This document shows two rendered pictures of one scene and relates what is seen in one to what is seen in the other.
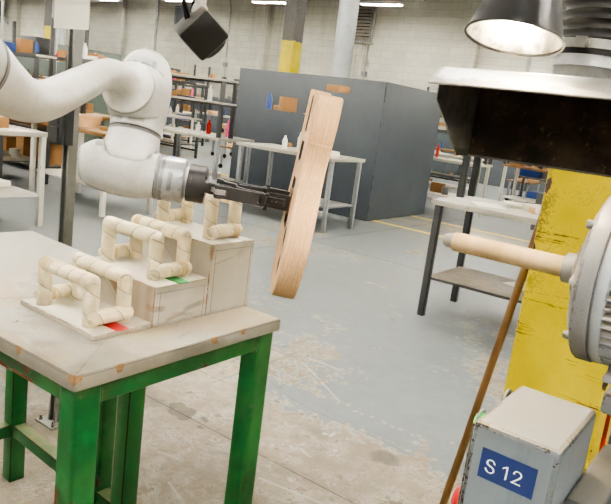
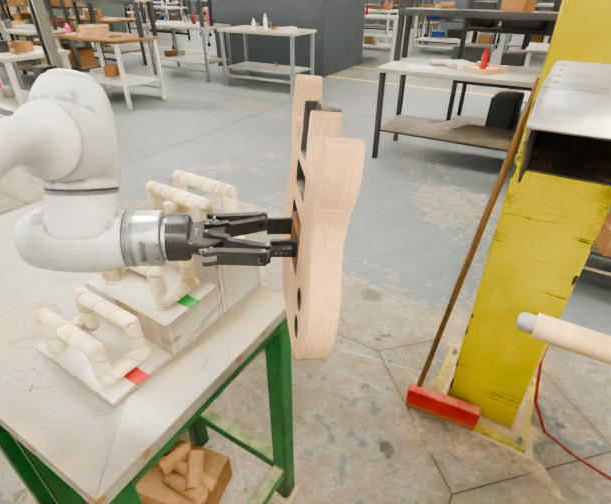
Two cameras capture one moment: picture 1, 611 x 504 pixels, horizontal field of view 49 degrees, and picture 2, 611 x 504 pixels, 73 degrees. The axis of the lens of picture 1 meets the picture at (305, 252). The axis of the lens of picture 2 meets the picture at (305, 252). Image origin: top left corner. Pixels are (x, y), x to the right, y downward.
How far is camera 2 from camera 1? 0.76 m
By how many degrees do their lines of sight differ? 22
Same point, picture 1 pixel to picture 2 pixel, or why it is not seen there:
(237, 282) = (247, 271)
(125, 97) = (43, 165)
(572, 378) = (544, 276)
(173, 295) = (187, 320)
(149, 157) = (108, 227)
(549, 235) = not seen: hidden behind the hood
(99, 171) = (48, 259)
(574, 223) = not seen: hidden behind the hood
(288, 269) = (312, 352)
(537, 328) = (514, 237)
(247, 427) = (280, 384)
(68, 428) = not seen: outside the picture
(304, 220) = (326, 304)
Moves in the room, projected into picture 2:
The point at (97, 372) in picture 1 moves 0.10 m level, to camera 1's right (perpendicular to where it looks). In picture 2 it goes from (121, 478) to (183, 474)
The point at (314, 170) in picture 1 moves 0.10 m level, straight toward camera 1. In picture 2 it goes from (330, 238) to (340, 285)
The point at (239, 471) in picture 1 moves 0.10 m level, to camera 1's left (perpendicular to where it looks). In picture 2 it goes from (279, 410) to (245, 412)
